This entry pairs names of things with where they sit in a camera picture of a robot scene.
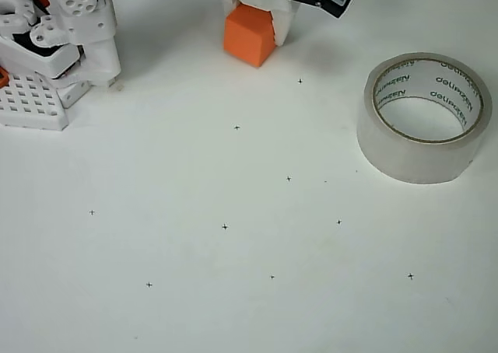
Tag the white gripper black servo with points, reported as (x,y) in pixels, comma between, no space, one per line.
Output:
(281,19)

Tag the orange cube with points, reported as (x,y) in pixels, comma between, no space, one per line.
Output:
(245,34)

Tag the clear packing tape roll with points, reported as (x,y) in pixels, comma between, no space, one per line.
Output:
(408,154)

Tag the small orange plastic clip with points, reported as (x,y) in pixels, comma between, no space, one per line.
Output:
(41,0)

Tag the orange table clamp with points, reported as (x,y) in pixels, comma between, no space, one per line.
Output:
(3,77)

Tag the white perforated base plate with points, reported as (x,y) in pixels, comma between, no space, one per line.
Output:
(39,123)

